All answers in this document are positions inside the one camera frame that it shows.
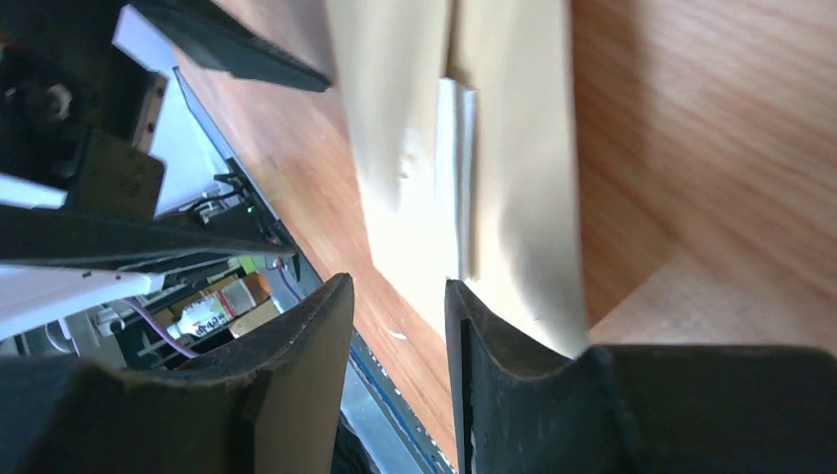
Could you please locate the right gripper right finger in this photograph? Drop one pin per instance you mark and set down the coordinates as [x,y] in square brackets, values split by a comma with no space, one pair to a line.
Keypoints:
[520,407]

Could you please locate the brown paper envelope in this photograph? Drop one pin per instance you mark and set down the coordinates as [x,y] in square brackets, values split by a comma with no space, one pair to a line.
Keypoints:
[526,253]

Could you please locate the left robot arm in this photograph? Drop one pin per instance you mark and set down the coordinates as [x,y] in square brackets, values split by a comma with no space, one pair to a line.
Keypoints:
[33,296]

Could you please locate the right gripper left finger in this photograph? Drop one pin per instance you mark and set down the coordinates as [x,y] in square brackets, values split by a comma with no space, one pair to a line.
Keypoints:
[267,402]

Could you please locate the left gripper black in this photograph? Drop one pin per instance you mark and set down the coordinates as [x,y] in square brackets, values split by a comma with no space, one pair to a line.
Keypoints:
[79,114]

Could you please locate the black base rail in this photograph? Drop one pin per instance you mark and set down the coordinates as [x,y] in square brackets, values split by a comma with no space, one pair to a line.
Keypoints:
[293,146]

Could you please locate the beige letter paper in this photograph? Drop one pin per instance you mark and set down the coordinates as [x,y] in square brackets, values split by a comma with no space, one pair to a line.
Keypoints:
[455,130]

